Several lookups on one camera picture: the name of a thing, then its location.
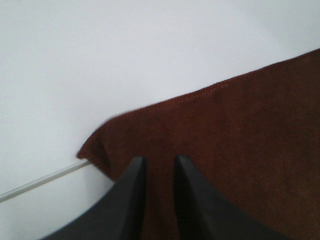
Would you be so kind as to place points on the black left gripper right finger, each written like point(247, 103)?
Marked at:
point(202, 213)

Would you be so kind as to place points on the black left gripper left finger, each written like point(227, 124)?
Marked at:
point(118, 215)

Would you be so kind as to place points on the brown towel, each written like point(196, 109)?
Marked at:
point(255, 137)

